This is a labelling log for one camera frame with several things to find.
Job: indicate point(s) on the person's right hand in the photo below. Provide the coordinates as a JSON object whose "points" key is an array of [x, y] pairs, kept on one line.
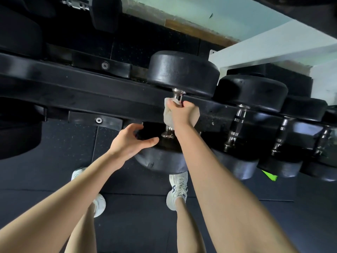
{"points": [[185, 115]]}

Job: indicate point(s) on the person's left hand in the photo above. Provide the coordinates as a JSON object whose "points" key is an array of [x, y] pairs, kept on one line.
{"points": [[129, 144]]}

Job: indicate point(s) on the white wet wipe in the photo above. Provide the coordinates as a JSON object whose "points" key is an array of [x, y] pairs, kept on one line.
{"points": [[167, 118]]}

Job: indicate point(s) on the heavy black dumbbell black grip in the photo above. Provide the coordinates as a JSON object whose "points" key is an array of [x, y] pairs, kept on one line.
{"points": [[321, 173], [250, 89], [184, 71]]}

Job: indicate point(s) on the green wet wipes pack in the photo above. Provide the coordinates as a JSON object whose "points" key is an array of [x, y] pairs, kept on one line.
{"points": [[269, 176]]}

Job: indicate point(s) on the black dumbbell white lettering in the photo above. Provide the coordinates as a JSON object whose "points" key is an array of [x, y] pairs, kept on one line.
{"points": [[305, 108]]}

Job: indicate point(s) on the person's left forearm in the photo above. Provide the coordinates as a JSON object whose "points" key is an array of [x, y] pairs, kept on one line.
{"points": [[58, 208]]}

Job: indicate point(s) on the person's right forearm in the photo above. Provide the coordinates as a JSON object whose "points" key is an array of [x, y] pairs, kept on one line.
{"points": [[226, 202]]}

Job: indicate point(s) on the person's right white sneaker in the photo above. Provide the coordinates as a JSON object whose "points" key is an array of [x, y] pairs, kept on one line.
{"points": [[176, 189]]}

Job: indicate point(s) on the person's white sneaker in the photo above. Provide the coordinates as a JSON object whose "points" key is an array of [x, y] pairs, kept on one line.
{"points": [[101, 205], [176, 189]]}

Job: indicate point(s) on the person's left white sneaker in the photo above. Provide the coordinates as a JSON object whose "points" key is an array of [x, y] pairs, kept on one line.
{"points": [[101, 205]]}

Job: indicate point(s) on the black dumbbell rack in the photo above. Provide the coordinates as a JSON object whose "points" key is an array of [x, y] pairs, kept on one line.
{"points": [[65, 86]]}

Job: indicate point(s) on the person's right leg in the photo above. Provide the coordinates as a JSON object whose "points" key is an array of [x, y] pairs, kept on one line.
{"points": [[188, 229]]}

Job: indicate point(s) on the white metal rack leg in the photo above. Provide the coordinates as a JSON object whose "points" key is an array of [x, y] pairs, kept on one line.
{"points": [[263, 47]]}

